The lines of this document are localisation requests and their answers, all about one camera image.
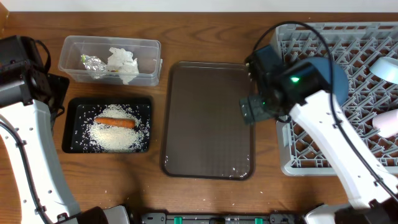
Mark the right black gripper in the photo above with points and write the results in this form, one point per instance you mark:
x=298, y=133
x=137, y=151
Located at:
x=254, y=101

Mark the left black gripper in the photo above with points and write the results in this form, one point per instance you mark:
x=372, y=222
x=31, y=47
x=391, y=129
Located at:
x=58, y=84

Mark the yellow foil snack wrapper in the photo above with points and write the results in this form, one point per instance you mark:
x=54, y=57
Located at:
x=95, y=66

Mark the brown serving tray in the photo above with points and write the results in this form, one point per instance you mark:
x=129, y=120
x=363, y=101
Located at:
x=205, y=135

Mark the pile of white rice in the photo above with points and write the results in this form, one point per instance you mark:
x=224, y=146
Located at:
x=91, y=136

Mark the orange carrot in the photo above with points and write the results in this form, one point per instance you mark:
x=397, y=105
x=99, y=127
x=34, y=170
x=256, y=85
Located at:
x=117, y=122

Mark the white tissue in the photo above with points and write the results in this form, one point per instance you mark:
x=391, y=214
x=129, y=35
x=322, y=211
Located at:
x=122, y=62

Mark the dark blue plate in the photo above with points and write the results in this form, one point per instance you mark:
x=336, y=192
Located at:
x=340, y=79

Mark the white pink cup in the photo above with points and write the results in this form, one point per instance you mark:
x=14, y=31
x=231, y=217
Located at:
x=386, y=123

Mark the light blue bowl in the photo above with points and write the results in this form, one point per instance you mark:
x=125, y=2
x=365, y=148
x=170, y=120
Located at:
x=386, y=69

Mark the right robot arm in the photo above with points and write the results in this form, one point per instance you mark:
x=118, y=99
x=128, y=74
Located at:
x=308, y=92

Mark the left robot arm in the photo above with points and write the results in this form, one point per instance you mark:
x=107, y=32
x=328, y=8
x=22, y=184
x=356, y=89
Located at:
x=31, y=99

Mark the grey dishwasher rack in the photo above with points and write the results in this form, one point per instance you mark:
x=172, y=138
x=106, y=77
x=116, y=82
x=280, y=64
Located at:
x=355, y=46

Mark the black rectangular tray bin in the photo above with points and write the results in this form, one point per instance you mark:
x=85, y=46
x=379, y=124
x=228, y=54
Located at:
x=73, y=105

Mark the clear plastic bin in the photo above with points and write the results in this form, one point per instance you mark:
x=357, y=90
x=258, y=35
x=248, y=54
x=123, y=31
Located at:
x=147, y=53

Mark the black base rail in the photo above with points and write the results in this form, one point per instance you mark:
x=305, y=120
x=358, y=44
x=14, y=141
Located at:
x=273, y=218

